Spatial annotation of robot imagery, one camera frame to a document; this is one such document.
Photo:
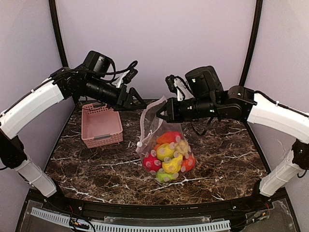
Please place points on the pale yellow toy food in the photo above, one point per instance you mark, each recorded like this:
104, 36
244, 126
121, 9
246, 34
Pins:
182, 147

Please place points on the clear zip top bag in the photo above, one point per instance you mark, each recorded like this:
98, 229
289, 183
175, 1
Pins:
151, 127

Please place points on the red toy food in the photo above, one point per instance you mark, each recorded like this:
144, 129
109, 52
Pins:
151, 163

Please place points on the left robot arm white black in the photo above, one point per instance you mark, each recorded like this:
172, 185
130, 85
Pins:
89, 79

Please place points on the light green toy lettuce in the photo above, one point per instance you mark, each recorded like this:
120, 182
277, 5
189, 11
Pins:
163, 177

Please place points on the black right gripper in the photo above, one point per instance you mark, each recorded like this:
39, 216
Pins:
170, 111

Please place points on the left black frame post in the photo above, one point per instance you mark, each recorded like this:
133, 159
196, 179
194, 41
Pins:
57, 33

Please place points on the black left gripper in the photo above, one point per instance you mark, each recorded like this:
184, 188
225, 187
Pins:
123, 97

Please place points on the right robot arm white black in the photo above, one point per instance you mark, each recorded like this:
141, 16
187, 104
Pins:
204, 97

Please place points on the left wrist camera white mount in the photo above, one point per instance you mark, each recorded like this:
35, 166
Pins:
127, 76

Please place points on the right black frame post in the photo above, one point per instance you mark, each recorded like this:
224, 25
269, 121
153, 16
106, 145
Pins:
252, 42

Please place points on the black frame post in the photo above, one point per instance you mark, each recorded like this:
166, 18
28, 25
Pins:
252, 42
57, 33

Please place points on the white slotted cable duct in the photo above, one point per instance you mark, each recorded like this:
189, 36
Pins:
122, 224

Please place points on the black front rail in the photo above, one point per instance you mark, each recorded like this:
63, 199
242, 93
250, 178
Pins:
231, 209

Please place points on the pink plastic basket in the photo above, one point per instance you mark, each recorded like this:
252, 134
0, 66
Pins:
100, 125

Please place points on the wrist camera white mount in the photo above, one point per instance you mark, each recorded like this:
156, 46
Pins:
178, 86
127, 76

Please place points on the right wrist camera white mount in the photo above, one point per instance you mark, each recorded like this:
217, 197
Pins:
178, 86

